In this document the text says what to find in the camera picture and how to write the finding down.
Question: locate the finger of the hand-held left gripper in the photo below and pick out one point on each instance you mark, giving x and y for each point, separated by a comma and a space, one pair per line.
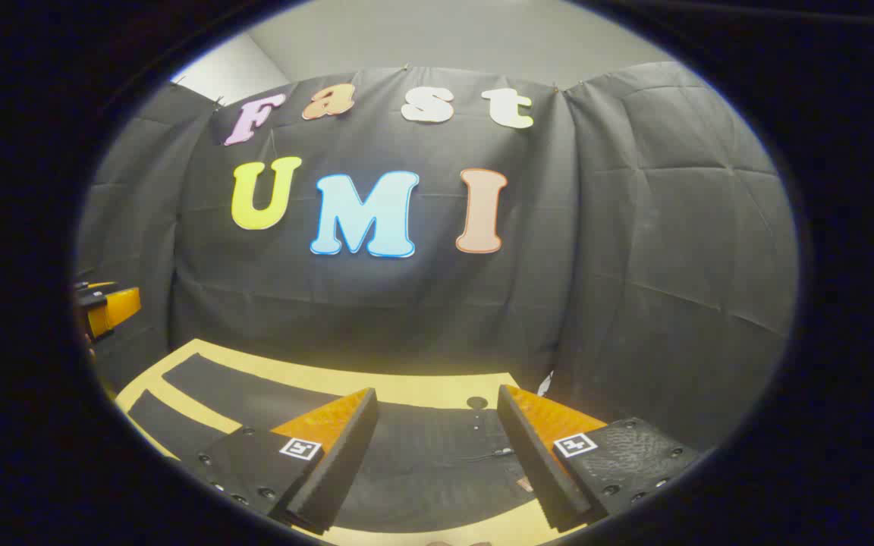
120, 307

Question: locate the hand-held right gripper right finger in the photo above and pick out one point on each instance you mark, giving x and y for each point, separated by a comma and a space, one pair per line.
539, 470

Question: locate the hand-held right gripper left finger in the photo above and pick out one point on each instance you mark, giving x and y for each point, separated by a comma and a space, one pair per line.
334, 470

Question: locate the dark grey jeans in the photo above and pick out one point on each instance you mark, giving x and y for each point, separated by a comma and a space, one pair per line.
429, 462

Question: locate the white tag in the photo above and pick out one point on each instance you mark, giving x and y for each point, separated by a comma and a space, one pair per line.
545, 384

